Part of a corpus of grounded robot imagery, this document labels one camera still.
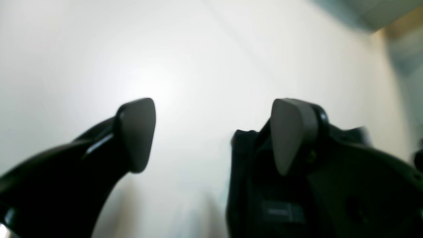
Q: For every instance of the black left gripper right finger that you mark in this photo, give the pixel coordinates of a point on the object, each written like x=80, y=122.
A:
x=359, y=191

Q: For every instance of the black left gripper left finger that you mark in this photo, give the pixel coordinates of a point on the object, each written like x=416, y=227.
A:
x=60, y=192

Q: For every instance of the black T-shirt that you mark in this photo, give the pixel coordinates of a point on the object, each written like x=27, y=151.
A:
x=262, y=203

